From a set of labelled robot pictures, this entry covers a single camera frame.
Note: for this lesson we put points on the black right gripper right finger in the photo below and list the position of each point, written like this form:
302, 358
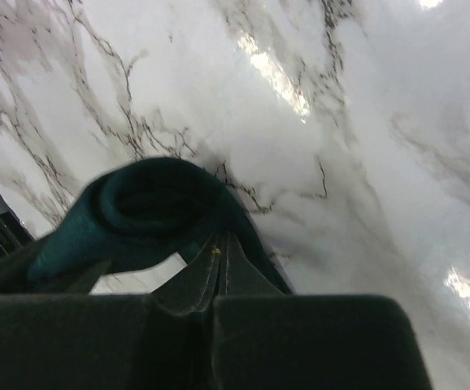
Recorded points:
264, 339

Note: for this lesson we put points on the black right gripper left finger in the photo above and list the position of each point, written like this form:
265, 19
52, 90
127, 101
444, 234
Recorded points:
56, 334

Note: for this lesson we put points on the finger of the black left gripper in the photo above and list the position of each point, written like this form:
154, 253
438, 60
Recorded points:
27, 268

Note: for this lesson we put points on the dark green tie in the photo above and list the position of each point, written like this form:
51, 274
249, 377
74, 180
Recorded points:
140, 214

